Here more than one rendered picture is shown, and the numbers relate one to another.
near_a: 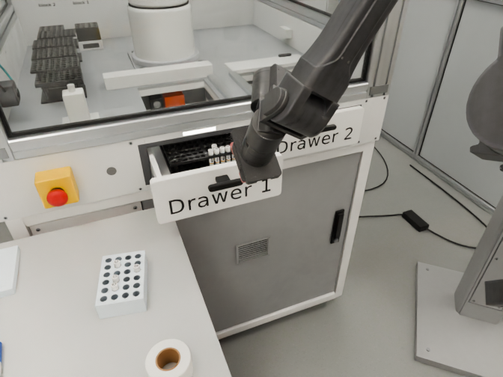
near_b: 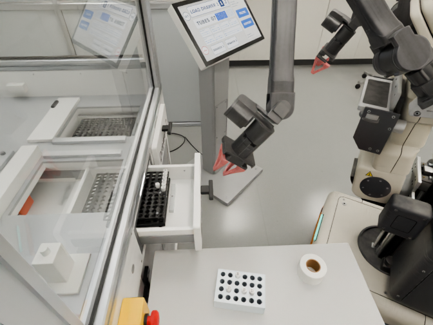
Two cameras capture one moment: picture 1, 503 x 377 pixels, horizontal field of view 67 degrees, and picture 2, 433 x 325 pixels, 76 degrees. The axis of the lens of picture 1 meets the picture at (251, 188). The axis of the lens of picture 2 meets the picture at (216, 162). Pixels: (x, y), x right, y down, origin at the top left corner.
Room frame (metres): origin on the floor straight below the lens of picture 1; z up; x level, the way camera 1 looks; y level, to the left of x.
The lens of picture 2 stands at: (0.44, 0.56, 1.49)
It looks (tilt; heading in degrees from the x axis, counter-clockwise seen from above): 42 degrees down; 289
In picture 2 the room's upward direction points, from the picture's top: straight up
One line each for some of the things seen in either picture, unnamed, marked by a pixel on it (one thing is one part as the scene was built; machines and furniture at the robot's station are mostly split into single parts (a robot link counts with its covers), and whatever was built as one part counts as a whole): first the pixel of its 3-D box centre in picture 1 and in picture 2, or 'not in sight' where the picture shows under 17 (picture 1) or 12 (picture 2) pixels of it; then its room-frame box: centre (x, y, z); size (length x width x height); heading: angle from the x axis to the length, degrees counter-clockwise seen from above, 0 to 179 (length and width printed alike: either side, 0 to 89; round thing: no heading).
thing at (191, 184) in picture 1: (220, 187); (198, 197); (0.67, 0.07, 0.87); 0.29 x 0.02 x 0.11; 112
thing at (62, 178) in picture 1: (58, 188); (135, 322); (0.67, 0.42, 0.88); 0.07 x 0.05 x 0.07; 112
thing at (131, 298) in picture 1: (123, 282); (240, 290); (0.49, 0.25, 0.78); 0.12 x 0.08 x 0.04; 12
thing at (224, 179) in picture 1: (224, 182); (206, 189); (0.65, 0.06, 0.91); 0.07 x 0.04 x 0.01; 112
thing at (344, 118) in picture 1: (314, 133); (160, 135); (0.92, -0.17, 0.87); 0.29 x 0.02 x 0.11; 112
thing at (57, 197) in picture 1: (57, 196); (151, 320); (0.64, 0.41, 0.88); 0.04 x 0.03 x 0.04; 112
